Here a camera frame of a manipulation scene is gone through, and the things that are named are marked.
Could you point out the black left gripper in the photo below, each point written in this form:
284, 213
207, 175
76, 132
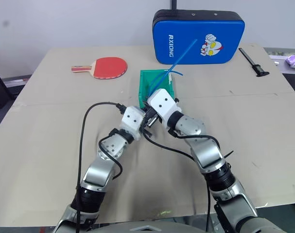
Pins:
146, 122

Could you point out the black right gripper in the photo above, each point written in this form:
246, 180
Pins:
156, 120

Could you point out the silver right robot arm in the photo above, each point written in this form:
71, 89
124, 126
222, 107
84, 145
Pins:
208, 150

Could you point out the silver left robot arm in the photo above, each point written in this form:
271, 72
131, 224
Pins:
96, 170

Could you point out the green plastic bin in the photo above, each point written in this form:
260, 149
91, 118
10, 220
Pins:
144, 82

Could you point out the white coupler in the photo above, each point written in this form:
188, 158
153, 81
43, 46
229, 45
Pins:
170, 77

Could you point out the red table tennis paddle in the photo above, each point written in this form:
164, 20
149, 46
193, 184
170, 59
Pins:
110, 68

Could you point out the blue black kick pad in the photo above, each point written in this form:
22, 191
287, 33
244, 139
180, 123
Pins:
198, 36

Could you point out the brown cardboard table cover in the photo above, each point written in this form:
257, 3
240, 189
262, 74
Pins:
52, 109

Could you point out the grey robot torso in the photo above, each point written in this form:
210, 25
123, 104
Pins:
149, 227

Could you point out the black caliper tool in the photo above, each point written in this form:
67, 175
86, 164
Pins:
253, 63

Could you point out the black upright pole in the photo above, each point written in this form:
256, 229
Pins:
173, 4

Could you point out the purple white crumpled bag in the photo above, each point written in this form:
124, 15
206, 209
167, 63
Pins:
294, 61

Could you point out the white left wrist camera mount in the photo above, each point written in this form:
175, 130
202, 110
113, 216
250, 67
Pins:
131, 119

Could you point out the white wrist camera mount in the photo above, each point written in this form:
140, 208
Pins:
131, 119
161, 103

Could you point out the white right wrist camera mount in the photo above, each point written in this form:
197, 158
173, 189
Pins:
161, 103

